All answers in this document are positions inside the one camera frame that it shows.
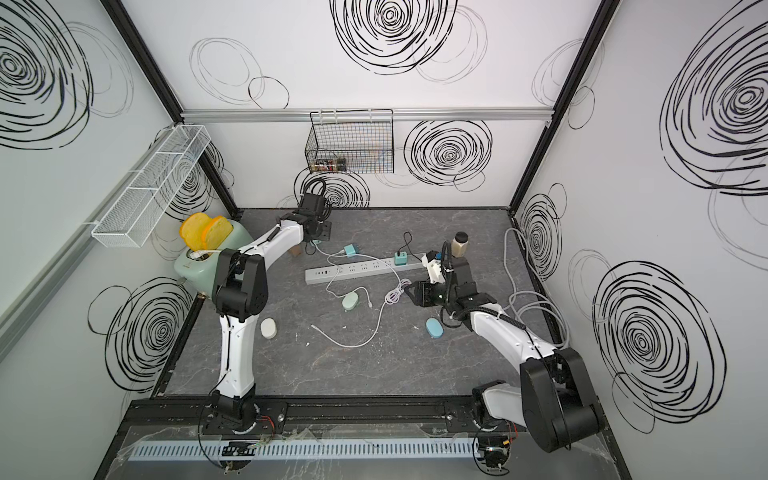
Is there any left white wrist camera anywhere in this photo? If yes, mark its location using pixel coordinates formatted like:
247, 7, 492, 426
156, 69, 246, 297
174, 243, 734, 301
298, 193, 326, 218

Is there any beige spice jar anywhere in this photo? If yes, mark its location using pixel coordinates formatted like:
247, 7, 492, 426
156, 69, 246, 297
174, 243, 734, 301
451, 231, 469, 258

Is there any lilac coiled cable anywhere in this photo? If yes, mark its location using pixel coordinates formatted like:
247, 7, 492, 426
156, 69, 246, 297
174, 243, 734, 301
383, 277, 414, 307

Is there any white slotted cable duct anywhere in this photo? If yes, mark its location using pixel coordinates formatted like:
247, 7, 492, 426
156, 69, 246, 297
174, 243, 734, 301
128, 438, 476, 462

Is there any mint green toaster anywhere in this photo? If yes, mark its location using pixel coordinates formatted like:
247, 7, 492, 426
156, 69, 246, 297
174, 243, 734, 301
174, 221, 253, 297

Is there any yellow toast slice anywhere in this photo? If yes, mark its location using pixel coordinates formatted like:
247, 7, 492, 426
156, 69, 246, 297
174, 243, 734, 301
179, 212, 212, 251
200, 216, 233, 250

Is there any white power strip cord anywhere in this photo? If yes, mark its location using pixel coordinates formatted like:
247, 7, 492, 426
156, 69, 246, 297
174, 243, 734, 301
497, 226, 570, 349

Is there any blue earbud case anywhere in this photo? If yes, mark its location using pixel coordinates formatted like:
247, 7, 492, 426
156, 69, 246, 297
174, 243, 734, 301
425, 318, 444, 339

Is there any yellow toast slice left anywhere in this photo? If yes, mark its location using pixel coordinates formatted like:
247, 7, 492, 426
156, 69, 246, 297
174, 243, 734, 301
179, 212, 212, 251

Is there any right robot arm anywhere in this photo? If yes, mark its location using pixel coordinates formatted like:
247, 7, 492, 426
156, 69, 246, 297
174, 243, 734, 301
405, 242, 607, 452

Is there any white power strip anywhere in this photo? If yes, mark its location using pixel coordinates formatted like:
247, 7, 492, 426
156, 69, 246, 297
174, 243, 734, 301
304, 258, 424, 285

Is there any white wire shelf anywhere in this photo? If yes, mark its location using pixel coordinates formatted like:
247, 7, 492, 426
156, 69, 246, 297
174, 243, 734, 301
91, 124, 211, 248

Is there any yellow toast slice right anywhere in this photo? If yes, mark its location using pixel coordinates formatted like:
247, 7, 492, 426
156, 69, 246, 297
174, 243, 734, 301
200, 216, 233, 250

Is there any black wire basket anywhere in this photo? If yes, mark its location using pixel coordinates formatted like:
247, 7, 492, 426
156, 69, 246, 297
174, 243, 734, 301
304, 109, 395, 174

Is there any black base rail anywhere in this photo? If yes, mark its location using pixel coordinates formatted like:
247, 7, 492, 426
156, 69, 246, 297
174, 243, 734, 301
121, 392, 530, 436

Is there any white toaster cord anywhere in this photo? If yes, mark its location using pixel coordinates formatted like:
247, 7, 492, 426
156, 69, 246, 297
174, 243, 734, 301
190, 248, 253, 265

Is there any white charging cable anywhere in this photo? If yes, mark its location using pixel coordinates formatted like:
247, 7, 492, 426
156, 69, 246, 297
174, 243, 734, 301
310, 242, 403, 350

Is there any thin black cable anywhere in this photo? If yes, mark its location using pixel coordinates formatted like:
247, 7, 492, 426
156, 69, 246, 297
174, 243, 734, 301
399, 230, 424, 262

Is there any mint green earbud case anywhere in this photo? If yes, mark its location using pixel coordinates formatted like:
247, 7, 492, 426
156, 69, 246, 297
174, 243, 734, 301
342, 292, 360, 312

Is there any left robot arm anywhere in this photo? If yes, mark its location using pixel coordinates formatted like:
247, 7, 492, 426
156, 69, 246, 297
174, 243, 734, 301
212, 179, 332, 434

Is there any white earbud case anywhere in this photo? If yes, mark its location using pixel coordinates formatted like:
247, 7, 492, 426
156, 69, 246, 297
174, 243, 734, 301
260, 318, 277, 340

